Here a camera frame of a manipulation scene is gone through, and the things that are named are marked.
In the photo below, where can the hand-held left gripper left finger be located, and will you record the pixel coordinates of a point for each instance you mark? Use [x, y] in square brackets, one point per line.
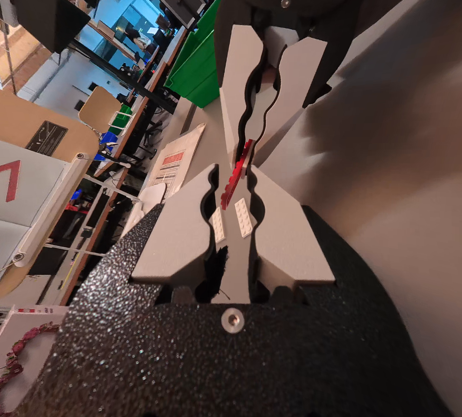
[169, 236]

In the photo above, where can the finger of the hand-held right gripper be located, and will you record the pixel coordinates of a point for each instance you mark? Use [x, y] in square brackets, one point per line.
[297, 78]
[234, 81]

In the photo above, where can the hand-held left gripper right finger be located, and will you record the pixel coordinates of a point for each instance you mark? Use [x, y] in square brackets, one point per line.
[288, 240]

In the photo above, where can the white lego plate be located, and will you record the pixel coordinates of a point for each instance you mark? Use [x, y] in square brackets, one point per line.
[244, 218]
[219, 224]

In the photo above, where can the red and white lego assembly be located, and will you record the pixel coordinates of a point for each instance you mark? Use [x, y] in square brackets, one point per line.
[232, 184]

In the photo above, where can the printed sheet in plastic sleeve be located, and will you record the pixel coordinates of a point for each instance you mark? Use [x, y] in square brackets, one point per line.
[177, 161]

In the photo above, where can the black office chair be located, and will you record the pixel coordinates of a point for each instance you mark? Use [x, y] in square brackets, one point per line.
[149, 135]

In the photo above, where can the small green bin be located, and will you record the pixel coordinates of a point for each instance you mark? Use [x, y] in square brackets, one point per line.
[124, 112]

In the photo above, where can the blue storage bin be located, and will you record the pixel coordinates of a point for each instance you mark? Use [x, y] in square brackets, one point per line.
[108, 139]

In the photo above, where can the black diagram label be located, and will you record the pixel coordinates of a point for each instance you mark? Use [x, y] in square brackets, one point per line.
[47, 136]

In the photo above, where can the white toy box heart picture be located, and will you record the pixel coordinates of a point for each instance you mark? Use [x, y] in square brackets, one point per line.
[29, 359]

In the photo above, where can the instruction board with red shapes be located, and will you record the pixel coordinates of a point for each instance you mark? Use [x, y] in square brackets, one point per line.
[21, 114]

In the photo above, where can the black overhead box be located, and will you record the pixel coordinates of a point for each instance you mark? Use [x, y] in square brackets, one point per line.
[47, 20]

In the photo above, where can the black metal frame bar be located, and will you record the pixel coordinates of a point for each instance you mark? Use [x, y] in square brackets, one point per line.
[119, 74]

